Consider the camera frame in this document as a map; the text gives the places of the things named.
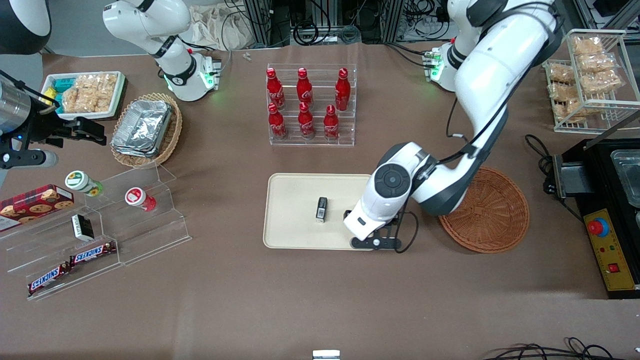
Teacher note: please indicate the light oval wicker basket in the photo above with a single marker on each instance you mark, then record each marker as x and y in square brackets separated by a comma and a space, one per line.
[172, 130]

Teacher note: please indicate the green sunflower yogurt cup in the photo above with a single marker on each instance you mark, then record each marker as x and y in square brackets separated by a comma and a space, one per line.
[80, 181]

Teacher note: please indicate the black countertop appliance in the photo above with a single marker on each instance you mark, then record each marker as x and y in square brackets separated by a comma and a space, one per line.
[600, 185]

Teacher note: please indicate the clear bag of crackers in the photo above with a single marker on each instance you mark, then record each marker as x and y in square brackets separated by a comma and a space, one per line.
[597, 62]
[564, 91]
[561, 73]
[570, 111]
[107, 92]
[602, 81]
[587, 46]
[71, 99]
[90, 94]

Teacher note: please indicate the aluminium foil tray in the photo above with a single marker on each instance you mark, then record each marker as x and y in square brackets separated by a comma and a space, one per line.
[142, 122]
[135, 149]

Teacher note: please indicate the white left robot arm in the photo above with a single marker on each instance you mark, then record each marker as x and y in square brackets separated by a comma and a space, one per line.
[495, 75]

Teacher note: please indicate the white cloth bag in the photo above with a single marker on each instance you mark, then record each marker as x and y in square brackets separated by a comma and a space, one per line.
[220, 25]

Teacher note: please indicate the teal snack packet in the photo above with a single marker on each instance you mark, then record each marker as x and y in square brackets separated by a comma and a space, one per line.
[61, 84]

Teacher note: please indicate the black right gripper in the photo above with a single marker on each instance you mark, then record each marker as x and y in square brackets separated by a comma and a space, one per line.
[44, 129]

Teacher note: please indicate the steel appliance pan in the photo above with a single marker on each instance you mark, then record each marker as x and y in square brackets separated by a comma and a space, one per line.
[629, 177]

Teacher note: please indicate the beige plastic serving tray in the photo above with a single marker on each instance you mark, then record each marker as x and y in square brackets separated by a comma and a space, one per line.
[295, 215]

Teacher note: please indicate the white rectangular snack tray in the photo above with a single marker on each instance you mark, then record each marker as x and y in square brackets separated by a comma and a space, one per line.
[117, 95]

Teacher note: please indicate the brown Snickers bar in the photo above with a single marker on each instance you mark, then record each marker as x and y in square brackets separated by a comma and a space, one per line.
[92, 253]
[49, 279]

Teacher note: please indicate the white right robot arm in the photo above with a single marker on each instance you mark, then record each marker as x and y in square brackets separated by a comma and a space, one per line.
[145, 22]

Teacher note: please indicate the red cola bottle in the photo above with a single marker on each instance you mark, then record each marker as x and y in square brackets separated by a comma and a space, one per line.
[273, 90]
[277, 124]
[304, 89]
[331, 124]
[342, 90]
[306, 122]

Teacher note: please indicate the brown round wicker basket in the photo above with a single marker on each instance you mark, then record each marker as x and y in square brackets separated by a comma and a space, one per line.
[492, 215]

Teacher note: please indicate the small black packaged sandwich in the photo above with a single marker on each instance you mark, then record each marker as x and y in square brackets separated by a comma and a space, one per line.
[82, 227]
[322, 209]

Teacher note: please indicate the red strawberry yogurt cup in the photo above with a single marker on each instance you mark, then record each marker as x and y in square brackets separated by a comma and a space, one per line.
[136, 196]

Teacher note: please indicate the yellow snack packet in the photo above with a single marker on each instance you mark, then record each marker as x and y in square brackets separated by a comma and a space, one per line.
[49, 97]

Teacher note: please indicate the red tartan cookie box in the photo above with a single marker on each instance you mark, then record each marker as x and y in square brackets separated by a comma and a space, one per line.
[35, 202]

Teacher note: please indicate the yellow control panel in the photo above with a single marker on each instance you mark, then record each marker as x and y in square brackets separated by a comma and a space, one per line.
[617, 255]

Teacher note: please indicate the clear acrylic bottle rack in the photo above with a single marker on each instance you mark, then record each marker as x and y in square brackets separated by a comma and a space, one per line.
[320, 140]

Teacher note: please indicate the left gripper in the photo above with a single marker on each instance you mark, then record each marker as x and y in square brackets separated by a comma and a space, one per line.
[346, 213]

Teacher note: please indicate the small white device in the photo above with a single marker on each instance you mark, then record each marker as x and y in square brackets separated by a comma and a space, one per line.
[326, 355]

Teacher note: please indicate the red emergency stop button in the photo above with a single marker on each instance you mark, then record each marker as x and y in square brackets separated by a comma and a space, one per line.
[598, 227]

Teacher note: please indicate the clear acrylic stepped stand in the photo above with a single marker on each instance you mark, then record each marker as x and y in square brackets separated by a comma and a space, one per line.
[50, 245]
[160, 235]

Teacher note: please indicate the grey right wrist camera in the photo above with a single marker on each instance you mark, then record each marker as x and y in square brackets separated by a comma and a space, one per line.
[27, 159]

